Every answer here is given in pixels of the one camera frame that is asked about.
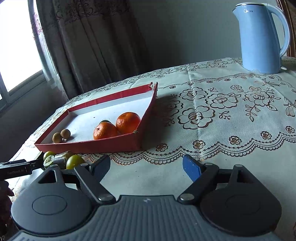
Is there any halved green lime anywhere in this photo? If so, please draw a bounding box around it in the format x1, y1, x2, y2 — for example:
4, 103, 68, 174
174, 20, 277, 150
43, 155, 55, 168

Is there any green round fruit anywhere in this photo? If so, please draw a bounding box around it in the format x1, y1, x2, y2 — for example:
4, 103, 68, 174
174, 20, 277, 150
66, 155, 85, 169
43, 151, 56, 160

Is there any dark sugarcane piece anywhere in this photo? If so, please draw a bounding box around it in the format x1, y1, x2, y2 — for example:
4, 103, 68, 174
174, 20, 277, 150
53, 156, 67, 169

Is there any brown longan fruit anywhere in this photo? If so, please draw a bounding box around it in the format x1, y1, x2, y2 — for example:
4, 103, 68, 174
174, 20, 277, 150
60, 129, 71, 140
52, 133, 63, 144

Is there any orange tangerine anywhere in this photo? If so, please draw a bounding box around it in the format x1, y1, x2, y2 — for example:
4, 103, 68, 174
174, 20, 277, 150
93, 121, 119, 140
116, 112, 141, 135

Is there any operator hand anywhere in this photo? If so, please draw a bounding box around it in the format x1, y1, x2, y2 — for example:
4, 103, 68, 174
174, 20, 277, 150
0, 181, 14, 224

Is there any red shallow cardboard box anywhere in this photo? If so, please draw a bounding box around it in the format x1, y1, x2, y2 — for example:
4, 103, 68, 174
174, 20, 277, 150
35, 83, 158, 154

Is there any floral lace tablecloth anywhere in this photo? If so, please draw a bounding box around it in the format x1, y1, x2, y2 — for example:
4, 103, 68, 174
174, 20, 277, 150
14, 58, 295, 240

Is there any brown patterned curtain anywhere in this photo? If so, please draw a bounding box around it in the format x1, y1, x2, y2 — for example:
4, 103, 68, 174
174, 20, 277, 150
28, 1, 151, 101

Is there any light blue electric kettle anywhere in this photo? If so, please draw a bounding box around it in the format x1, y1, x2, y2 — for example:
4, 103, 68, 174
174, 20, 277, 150
233, 3, 290, 74

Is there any wooden chair back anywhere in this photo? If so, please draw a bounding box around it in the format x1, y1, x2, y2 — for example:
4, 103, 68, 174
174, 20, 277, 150
276, 0, 296, 58

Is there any window with grey frame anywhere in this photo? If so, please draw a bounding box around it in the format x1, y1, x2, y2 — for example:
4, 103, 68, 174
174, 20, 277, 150
1, 1, 46, 112

